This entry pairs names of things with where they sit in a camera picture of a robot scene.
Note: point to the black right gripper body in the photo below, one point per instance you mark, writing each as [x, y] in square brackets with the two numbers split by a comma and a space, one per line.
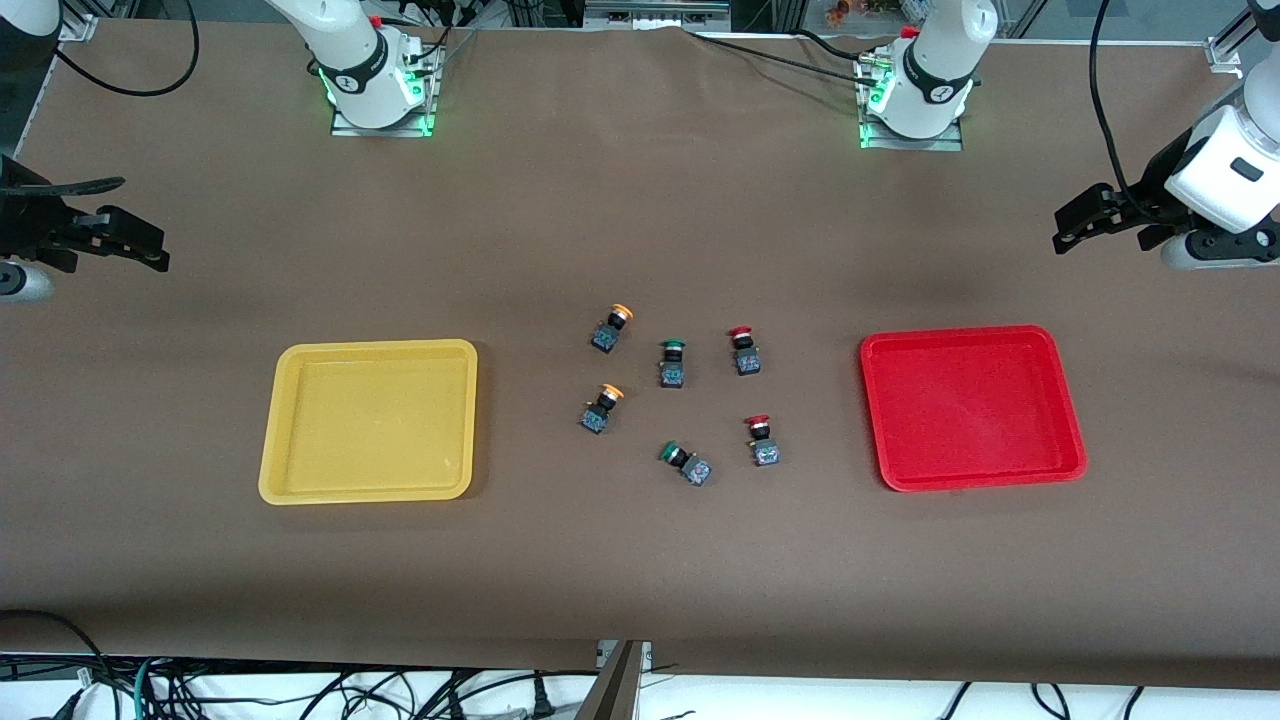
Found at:
[22, 222]

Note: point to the brown table cover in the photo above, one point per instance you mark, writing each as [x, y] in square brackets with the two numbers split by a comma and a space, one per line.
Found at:
[640, 200]

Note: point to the aluminium frame post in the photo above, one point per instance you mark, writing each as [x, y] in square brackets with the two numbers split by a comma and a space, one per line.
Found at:
[615, 690]

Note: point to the green mushroom push button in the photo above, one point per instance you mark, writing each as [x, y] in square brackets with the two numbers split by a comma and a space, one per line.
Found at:
[671, 372]
[694, 469]

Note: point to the red plastic tray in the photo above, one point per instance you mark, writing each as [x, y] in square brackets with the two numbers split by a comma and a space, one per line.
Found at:
[970, 410]

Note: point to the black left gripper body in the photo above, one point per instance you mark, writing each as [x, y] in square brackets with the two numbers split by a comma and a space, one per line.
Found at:
[1143, 203]

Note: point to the yellow mushroom push button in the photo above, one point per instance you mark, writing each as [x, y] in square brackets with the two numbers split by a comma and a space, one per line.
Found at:
[605, 337]

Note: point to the blue black switch block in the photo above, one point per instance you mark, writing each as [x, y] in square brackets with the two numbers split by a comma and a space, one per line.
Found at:
[594, 418]

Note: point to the red mushroom push button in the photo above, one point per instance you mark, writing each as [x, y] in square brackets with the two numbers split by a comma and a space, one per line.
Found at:
[766, 452]
[746, 360]

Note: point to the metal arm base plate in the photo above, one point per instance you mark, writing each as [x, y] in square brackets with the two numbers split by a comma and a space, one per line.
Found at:
[955, 135]
[425, 110]

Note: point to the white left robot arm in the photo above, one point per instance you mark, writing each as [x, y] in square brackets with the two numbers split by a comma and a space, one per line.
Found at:
[935, 70]

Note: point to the aluminium corner bracket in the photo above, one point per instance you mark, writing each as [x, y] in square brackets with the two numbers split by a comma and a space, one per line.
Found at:
[78, 27]
[1228, 53]

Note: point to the grey metal frame rail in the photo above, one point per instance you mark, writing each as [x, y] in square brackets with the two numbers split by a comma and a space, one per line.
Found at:
[655, 12]

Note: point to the yellow plastic tray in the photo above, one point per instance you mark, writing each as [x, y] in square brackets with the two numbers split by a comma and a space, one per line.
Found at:
[370, 420]

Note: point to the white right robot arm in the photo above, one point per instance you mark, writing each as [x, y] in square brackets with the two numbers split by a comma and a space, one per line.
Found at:
[350, 70]

